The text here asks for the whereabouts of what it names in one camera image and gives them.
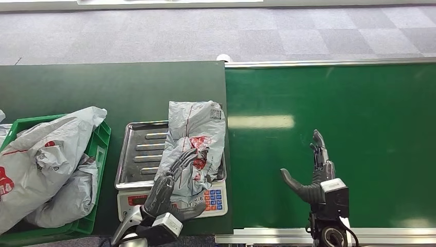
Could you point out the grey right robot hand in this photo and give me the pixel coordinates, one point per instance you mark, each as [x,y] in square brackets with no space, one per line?
[315,192]

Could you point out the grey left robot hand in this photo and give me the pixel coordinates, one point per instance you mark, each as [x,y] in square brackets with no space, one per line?
[160,194]

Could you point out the grey plastic package red print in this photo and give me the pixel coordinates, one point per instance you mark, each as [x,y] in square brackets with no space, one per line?
[194,126]

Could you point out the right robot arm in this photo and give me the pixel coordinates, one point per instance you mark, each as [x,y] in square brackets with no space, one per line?
[328,235]

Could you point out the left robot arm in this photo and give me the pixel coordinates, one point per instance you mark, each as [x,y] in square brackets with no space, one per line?
[127,221]

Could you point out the small crumpled grey package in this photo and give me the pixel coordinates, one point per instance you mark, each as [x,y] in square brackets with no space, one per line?
[71,197]

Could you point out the green conveyor belt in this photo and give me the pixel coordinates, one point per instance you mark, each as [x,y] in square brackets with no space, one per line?
[374,119]

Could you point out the white conveyor roller end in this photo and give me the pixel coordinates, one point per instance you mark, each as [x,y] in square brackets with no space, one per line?
[224,58]

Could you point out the grey package partly seen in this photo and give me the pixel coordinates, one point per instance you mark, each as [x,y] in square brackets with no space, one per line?
[3,131]

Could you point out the stainless steel scale tray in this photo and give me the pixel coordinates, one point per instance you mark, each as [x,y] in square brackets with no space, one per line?
[143,150]

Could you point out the white electronic scale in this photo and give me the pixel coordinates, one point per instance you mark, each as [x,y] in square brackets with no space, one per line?
[211,201]

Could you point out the green plastic crate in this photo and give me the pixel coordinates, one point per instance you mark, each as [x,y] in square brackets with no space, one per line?
[102,136]

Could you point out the dark green table board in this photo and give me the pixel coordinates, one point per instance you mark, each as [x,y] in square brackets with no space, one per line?
[102,88]

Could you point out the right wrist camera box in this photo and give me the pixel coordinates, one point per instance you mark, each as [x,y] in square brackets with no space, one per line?
[335,197]

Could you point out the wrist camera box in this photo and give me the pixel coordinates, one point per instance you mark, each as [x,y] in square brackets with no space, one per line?
[163,225]
[335,197]

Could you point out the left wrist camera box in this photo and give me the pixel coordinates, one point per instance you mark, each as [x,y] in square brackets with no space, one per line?
[163,225]

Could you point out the silver conveyor side rail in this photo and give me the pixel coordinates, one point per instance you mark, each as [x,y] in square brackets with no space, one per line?
[323,63]
[265,235]

